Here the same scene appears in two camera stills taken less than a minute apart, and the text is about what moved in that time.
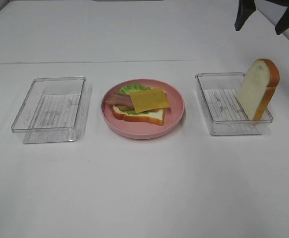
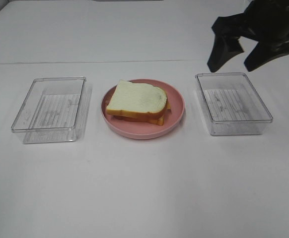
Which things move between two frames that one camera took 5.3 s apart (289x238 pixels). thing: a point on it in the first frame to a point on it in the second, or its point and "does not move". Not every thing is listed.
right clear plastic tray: x=218 y=90 does not move
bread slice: x=258 y=88 to x=139 y=100
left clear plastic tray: x=55 y=110 does not move
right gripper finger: x=246 y=8 to x=224 y=47
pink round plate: x=140 y=130 does not move
